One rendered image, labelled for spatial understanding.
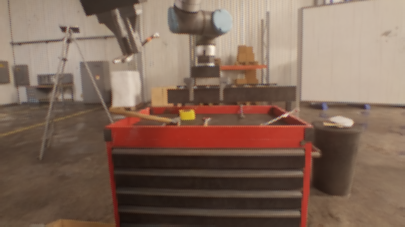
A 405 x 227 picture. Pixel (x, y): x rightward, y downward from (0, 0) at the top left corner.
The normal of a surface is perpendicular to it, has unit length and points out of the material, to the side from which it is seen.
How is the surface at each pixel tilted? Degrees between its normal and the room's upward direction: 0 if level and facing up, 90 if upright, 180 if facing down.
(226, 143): 90
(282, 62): 90
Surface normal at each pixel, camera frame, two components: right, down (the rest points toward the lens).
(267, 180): -0.08, 0.12
